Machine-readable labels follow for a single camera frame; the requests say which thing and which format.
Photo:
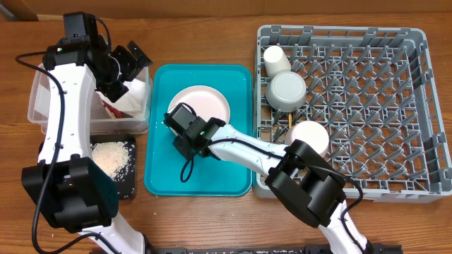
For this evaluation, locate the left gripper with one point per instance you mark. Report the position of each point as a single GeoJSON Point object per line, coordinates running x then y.
{"type": "Point", "coordinates": [111, 89]}

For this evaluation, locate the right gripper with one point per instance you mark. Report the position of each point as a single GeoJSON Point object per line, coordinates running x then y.
{"type": "Point", "coordinates": [189, 150]}

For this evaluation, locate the white napkin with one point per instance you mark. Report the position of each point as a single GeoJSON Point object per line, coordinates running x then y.
{"type": "Point", "coordinates": [132, 102]}

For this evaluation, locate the large pink plate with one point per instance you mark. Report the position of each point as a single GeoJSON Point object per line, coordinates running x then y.
{"type": "Point", "coordinates": [206, 101]}

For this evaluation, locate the red snack wrapper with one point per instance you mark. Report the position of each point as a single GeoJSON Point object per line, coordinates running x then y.
{"type": "Point", "coordinates": [114, 113]}

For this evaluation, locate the wooden chopstick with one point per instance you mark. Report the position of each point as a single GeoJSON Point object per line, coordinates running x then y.
{"type": "Point", "coordinates": [290, 120]}

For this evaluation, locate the grey bowl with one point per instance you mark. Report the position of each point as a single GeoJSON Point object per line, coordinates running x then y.
{"type": "Point", "coordinates": [287, 92]}

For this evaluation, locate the white cup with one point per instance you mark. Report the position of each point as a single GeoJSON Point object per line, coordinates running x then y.
{"type": "Point", "coordinates": [275, 61]}

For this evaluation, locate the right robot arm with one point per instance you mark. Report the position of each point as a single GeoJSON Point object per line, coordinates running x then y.
{"type": "Point", "coordinates": [300, 178]}

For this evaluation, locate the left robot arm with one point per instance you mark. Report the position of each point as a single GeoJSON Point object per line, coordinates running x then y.
{"type": "Point", "coordinates": [69, 190]}

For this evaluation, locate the grey dishwasher rack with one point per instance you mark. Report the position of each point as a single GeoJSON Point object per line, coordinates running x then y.
{"type": "Point", "coordinates": [373, 90]}

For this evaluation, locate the teal plastic tray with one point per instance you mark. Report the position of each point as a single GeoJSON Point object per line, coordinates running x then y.
{"type": "Point", "coordinates": [166, 171]}

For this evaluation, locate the black plastic tray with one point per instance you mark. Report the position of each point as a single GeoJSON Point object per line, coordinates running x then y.
{"type": "Point", "coordinates": [123, 180]}

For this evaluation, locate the clear plastic bin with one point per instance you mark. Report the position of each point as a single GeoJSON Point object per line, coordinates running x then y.
{"type": "Point", "coordinates": [101, 123]}

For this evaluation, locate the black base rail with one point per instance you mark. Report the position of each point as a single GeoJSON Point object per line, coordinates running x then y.
{"type": "Point", "coordinates": [310, 249]}

